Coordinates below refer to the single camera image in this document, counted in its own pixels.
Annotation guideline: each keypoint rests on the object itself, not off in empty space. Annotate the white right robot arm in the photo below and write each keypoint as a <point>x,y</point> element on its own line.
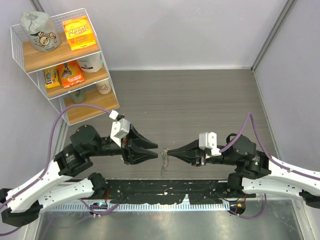
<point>255,172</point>

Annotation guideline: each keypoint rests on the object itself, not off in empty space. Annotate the green bottle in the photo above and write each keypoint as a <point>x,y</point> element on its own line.
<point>77,96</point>

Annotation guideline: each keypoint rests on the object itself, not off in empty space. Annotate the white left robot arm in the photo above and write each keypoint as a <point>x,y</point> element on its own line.
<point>39,194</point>

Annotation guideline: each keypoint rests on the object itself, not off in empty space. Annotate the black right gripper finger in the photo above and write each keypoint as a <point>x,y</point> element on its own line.
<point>189,159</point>
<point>188,149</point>

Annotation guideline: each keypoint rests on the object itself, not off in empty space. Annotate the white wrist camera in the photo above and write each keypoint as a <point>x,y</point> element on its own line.
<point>120,127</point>
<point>208,141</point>

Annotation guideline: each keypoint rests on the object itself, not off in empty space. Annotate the white paper towel roll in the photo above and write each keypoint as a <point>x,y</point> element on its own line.
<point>90,64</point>

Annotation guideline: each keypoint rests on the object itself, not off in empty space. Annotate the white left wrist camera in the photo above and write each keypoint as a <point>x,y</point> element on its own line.
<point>120,127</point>

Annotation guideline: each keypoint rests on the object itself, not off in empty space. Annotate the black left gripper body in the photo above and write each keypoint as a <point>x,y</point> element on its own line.
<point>125,146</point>

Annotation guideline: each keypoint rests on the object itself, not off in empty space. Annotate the grey paper bag with cartoon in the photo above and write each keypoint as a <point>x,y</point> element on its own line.
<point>40,30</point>

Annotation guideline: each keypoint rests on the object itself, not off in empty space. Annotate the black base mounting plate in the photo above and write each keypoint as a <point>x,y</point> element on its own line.
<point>167,192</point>

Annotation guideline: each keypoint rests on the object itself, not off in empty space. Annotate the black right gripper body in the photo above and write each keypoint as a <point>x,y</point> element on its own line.
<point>206,157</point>

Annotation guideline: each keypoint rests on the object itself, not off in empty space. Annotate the yellow candy bag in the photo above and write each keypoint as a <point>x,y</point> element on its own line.
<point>51,77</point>

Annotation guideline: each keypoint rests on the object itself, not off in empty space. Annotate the cream white bottle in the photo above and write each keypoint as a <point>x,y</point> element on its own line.
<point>104,87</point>

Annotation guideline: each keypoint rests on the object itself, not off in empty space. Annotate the orange yellow snack box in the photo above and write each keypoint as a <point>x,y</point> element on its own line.
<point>79,32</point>

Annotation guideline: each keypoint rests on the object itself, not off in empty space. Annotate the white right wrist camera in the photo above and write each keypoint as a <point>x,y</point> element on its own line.
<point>208,141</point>

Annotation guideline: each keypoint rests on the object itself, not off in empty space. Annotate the orange snack packet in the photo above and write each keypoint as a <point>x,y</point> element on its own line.
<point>70,74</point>

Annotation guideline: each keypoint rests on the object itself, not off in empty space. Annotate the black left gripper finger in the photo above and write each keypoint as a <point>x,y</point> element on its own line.
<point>139,139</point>
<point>140,155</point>

